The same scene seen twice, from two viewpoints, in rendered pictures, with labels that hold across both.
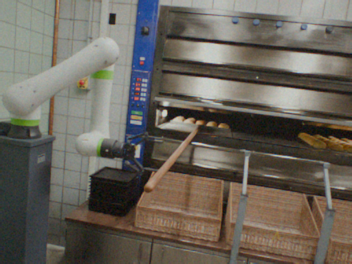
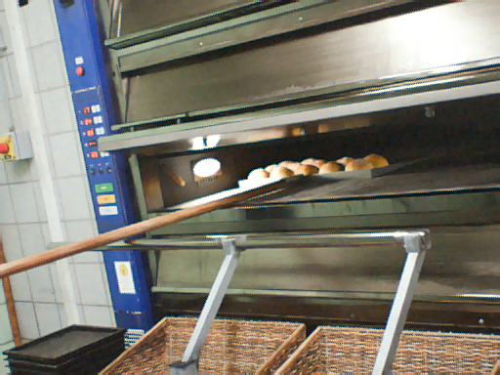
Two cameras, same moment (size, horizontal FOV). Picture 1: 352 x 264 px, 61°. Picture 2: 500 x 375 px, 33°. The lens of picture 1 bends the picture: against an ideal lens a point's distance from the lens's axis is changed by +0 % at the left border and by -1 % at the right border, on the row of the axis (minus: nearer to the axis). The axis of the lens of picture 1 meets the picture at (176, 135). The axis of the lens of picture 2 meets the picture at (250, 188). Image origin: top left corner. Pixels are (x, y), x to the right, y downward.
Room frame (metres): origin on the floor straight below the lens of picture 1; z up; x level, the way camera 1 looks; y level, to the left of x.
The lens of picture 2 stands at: (0.37, -1.56, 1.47)
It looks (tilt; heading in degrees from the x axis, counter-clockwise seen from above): 6 degrees down; 34
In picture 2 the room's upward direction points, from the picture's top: 10 degrees counter-clockwise
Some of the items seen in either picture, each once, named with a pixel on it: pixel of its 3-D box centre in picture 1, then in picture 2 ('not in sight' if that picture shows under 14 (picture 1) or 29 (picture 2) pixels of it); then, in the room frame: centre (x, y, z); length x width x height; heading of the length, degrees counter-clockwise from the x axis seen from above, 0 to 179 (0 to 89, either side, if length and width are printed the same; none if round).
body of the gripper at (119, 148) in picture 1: (125, 150); not in sight; (1.36, 0.22, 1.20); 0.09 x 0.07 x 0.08; 81
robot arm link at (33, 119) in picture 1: (25, 104); not in sight; (1.39, 0.71, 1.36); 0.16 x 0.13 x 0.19; 19
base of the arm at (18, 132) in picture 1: (14, 128); not in sight; (1.41, 0.77, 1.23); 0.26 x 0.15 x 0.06; 82
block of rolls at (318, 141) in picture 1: (333, 142); not in sight; (2.58, -1.36, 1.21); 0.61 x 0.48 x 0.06; 172
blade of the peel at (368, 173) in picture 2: (201, 124); (332, 169); (2.88, -0.23, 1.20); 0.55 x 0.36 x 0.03; 81
